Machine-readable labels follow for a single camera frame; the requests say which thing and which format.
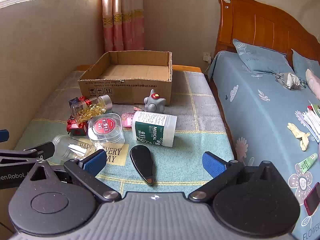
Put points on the cardboard box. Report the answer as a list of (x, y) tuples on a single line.
[(130, 90)]

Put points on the blue floral pillow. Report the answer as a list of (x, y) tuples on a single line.
[(262, 58), (306, 62)]

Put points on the red phone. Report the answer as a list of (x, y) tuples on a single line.
[(313, 198)]

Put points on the grey cloth bundle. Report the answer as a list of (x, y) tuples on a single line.
[(290, 80)]

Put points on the grey and teal plaid blanket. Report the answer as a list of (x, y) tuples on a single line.
[(195, 120)]

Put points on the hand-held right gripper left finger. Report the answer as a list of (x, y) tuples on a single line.
[(96, 158)]

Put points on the green tube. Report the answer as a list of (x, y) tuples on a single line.
[(307, 163)]

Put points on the white wall socket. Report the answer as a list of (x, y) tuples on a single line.
[(207, 57)]

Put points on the clear container with red lid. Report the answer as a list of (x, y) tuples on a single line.
[(106, 127)]

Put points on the wooden bench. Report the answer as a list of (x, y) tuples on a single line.
[(187, 68)]

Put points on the red toy car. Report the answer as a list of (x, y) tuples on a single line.
[(76, 127)]

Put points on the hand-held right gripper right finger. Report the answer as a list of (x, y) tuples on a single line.
[(212, 165)]

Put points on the white plastic bottle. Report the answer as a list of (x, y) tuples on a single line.
[(152, 130)]

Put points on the pink patterned curtain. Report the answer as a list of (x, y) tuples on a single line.
[(122, 17)]

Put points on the stack of papers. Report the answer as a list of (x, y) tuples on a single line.
[(312, 122)]

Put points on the clear bottle of yellow capsules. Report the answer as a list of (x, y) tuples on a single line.
[(90, 107)]

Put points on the cream rubber glove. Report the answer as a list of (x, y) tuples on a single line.
[(298, 132)]

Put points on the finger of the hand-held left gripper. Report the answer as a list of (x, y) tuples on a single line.
[(45, 150), (3, 136)]

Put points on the grey toy figure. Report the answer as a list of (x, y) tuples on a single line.
[(153, 102)]

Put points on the pink cushion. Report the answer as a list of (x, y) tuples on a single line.
[(313, 80)]

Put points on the bed with blue floral sheet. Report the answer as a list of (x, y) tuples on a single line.
[(262, 120)]

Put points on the wooden headboard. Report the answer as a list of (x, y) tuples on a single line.
[(255, 27)]

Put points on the clear glass jar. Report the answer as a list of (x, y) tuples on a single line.
[(65, 148)]

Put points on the black glossy oval tool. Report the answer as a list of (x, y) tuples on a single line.
[(141, 160)]

